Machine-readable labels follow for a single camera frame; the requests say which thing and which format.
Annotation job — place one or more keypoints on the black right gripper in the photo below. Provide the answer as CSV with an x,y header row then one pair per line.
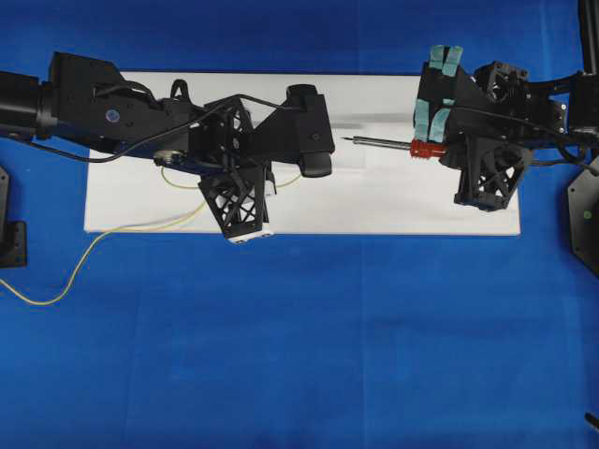
x,y
498,101

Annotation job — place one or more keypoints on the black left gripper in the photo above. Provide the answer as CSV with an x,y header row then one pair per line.
x,y
297,132

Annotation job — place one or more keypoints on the red-handled soldering iron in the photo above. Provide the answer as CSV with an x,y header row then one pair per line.
x,y
398,144

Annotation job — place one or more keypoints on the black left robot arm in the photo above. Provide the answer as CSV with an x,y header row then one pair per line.
x,y
88,102

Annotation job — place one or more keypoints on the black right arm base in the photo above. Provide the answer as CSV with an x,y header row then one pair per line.
x,y
582,202

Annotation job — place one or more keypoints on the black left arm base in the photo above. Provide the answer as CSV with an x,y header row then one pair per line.
x,y
12,233

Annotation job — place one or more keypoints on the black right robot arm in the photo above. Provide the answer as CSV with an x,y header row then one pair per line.
x,y
582,98

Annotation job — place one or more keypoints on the white foam board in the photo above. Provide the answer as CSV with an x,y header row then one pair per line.
x,y
370,191

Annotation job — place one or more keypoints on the blue table cloth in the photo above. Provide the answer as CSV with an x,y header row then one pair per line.
x,y
181,341

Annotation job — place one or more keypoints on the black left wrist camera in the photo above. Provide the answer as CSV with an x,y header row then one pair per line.
x,y
237,199

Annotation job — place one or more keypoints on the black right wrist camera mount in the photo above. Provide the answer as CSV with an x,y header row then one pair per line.
x,y
492,173

